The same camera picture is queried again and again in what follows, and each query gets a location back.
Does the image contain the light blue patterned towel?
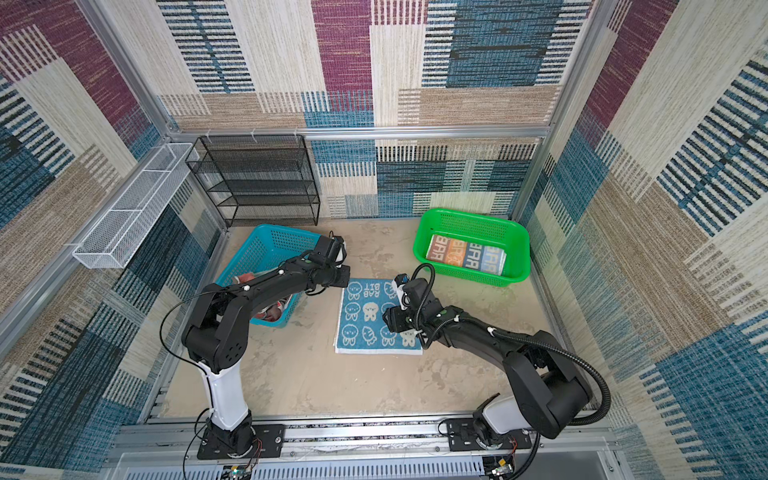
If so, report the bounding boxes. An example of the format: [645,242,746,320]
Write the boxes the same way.
[334,279,423,355]

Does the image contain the teal plastic basket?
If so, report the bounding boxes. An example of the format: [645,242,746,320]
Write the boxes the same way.
[214,224,323,329]

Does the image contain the multicolour rabbit towel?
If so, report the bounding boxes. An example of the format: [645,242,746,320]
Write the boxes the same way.
[426,235,507,276]

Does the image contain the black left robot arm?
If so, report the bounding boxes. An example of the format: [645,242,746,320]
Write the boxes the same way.
[181,235,350,458]

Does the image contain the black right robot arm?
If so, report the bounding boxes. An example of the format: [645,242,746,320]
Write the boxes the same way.
[383,274,611,449]

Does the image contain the red pink towel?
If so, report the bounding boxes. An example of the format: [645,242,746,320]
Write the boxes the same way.
[233,272,293,323]

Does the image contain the green plastic basket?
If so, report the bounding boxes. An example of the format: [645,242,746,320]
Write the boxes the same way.
[413,208,531,287]

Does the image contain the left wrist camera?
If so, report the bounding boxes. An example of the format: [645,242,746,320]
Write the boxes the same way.
[327,236,347,265]

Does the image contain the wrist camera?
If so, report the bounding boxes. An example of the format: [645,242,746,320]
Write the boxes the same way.
[327,236,347,265]
[392,273,410,310]

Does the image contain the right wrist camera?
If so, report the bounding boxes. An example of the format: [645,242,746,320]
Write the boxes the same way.
[392,273,410,310]

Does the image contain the black wire shelf rack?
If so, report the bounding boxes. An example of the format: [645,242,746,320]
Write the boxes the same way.
[186,134,321,228]

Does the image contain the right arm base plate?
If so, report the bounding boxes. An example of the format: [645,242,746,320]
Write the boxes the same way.
[437,417,533,452]

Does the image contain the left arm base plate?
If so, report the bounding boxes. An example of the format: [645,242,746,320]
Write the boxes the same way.
[196,422,286,460]

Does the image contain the white wire mesh tray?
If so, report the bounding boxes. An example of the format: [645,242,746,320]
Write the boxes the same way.
[72,143,192,269]

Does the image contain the aluminium front rail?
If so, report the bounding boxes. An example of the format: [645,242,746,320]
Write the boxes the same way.
[100,412,633,479]

